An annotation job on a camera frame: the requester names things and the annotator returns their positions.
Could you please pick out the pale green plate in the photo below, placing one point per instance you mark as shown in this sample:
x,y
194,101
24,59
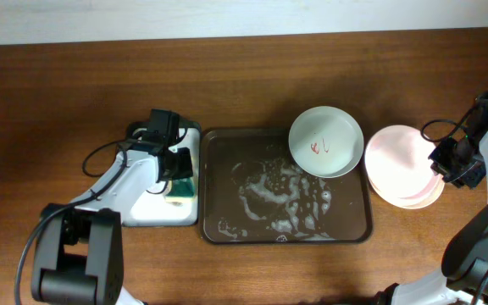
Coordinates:
x,y
326,142

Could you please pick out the brown plastic tray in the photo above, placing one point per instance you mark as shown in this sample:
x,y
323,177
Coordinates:
x,y
251,191

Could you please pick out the white front plate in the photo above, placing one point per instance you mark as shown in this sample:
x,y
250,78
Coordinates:
x,y
413,203

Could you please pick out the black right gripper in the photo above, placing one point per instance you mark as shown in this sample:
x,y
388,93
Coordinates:
x,y
456,168

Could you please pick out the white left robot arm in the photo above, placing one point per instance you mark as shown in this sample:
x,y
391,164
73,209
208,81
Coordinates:
x,y
79,246

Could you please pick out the white soapy water tray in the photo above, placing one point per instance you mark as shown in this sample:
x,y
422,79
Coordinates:
x,y
152,208

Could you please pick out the yellow green sponge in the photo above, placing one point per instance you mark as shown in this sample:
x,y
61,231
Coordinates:
x,y
180,190

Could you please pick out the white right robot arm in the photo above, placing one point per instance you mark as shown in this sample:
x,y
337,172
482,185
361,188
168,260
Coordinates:
x,y
463,275

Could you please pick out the pinkish white plate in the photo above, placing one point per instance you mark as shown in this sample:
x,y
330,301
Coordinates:
x,y
397,162

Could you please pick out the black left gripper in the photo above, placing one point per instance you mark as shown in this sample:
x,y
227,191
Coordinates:
x,y
180,165

